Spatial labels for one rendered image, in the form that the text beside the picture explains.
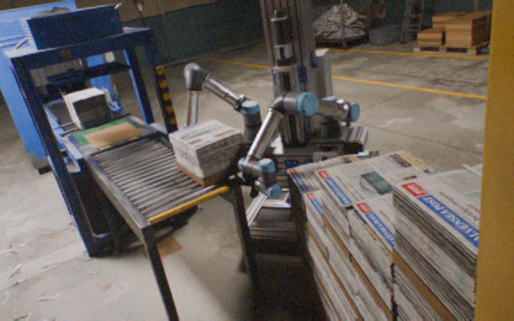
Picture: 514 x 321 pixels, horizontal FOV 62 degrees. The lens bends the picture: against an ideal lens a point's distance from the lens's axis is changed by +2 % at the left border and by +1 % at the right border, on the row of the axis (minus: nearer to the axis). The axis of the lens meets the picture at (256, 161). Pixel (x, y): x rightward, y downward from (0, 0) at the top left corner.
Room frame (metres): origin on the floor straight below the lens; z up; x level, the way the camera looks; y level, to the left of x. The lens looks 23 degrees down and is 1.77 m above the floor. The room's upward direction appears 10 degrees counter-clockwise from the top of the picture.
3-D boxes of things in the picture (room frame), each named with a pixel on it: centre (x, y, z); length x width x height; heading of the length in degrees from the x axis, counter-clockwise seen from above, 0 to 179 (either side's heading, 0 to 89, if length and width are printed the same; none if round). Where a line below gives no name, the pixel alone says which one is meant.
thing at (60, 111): (4.31, 1.69, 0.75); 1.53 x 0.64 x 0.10; 29
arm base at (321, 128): (2.41, -0.48, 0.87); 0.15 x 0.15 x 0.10
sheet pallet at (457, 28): (7.44, -3.87, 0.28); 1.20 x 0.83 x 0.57; 29
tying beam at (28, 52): (3.32, 1.15, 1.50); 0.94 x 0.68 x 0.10; 119
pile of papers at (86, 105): (3.82, 1.42, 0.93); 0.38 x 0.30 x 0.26; 29
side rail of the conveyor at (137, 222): (2.31, 0.88, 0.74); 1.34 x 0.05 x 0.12; 29
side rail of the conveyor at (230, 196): (2.55, 0.44, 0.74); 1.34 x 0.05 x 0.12; 29
